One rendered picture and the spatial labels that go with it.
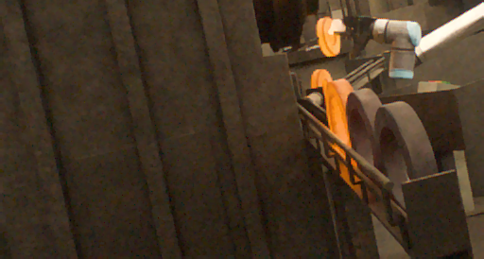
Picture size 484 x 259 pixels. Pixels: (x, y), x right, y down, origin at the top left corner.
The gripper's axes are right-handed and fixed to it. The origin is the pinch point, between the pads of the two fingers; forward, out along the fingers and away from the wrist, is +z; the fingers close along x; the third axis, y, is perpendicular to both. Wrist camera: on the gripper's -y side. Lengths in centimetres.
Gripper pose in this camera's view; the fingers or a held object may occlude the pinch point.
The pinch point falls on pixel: (327, 32)
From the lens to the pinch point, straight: 240.2
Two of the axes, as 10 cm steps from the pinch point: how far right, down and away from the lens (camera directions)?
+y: 0.4, -9.8, -1.8
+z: -9.1, -1.1, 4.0
